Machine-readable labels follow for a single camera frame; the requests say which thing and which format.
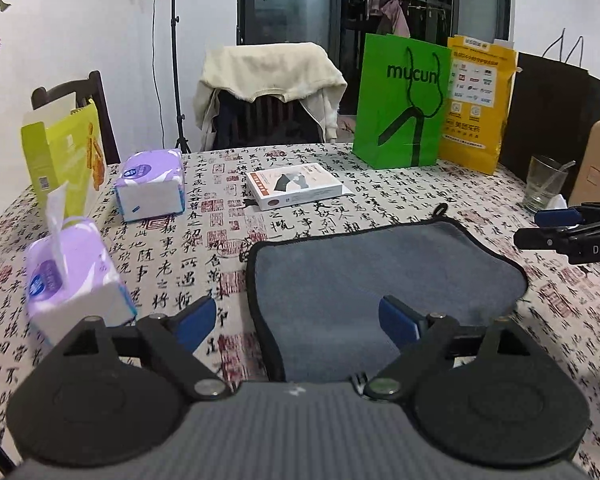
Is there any studio light on stand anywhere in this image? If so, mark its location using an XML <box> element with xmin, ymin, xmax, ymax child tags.
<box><xmin>170</xmin><ymin>0</ymin><xmax>192</xmax><ymax>154</ymax></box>

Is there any chair with cream cloth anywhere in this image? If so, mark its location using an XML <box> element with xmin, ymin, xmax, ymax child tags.
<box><xmin>193</xmin><ymin>42</ymin><xmax>348</xmax><ymax>151</ymax></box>

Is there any far purple tissue pack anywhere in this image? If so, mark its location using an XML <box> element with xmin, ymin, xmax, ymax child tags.
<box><xmin>114</xmin><ymin>148</ymin><xmax>186</xmax><ymax>223</ymax></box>

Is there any dark window sliding door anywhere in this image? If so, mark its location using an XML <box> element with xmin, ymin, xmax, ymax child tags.
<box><xmin>237</xmin><ymin>0</ymin><xmax>512</xmax><ymax>116</ymax></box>

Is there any black paper bag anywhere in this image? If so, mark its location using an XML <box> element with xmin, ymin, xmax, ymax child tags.
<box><xmin>500</xmin><ymin>52</ymin><xmax>600</xmax><ymax>197</ymax></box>

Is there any white book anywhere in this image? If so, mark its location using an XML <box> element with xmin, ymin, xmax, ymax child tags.
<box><xmin>246</xmin><ymin>162</ymin><xmax>353</xmax><ymax>211</ymax></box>

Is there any dark wooden chair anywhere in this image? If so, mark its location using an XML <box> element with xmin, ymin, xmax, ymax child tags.
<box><xmin>30</xmin><ymin>69</ymin><xmax>122</xmax><ymax>166</ymax></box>

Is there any glass cup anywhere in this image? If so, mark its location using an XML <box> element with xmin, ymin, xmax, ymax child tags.
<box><xmin>521</xmin><ymin>155</ymin><xmax>576</xmax><ymax>212</ymax></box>

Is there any yellow green paper box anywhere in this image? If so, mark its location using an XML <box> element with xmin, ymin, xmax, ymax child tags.
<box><xmin>20</xmin><ymin>93</ymin><xmax>108</xmax><ymax>217</ymax></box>

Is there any yellow paper bag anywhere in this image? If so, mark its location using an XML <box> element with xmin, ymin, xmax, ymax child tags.
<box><xmin>439</xmin><ymin>36</ymin><xmax>517</xmax><ymax>174</ymax></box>

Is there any near purple tissue pack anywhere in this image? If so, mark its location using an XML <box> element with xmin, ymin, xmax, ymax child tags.
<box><xmin>24</xmin><ymin>180</ymin><xmax>138</xmax><ymax>348</ymax></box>

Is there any purple tissue pack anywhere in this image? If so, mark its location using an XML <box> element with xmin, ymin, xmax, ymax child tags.
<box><xmin>24</xmin><ymin>180</ymin><xmax>138</xmax><ymax>348</ymax></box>
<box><xmin>114</xmin><ymin>148</ymin><xmax>186</xmax><ymax>223</ymax></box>

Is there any purple grey towel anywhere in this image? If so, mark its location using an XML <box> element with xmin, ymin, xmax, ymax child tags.
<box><xmin>246</xmin><ymin>207</ymin><xmax>529</xmax><ymax>382</ymax></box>

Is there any green mucun paper bag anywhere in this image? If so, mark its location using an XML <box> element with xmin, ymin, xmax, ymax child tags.
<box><xmin>353</xmin><ymin>35</ymin><xmax>451</xmax><ymax>169</ymax></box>

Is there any calligraphy print tablecloth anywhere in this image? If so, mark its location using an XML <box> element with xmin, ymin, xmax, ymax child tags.
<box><xmin>0</xmin><ymin>144</ymin><xmax>600</xmax><ymax>479</ymax></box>

